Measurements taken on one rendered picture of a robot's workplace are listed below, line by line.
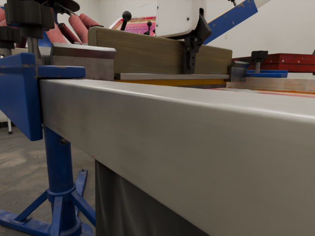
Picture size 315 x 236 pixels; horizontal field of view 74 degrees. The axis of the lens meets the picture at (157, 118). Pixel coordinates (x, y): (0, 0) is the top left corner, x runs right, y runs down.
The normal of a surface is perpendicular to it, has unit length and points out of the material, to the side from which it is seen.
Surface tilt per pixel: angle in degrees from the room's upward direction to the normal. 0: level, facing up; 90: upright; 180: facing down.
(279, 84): 90
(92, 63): 90
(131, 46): 90
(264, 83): 90
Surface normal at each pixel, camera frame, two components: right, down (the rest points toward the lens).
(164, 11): -0.74, 0.13
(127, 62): 0.68, 0.17
